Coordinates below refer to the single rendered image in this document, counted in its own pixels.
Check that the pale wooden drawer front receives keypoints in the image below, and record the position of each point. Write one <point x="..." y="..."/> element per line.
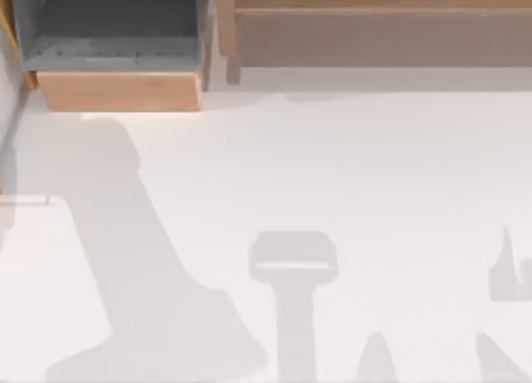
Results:
<point x="118" y="90"/>

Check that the wooden open shelf unit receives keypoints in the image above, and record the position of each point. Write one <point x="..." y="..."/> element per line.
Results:
<point x="374" y="30"/>

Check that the wooden cupboard frame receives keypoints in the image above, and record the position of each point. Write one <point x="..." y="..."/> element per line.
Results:
<point x="10" y="38"/>

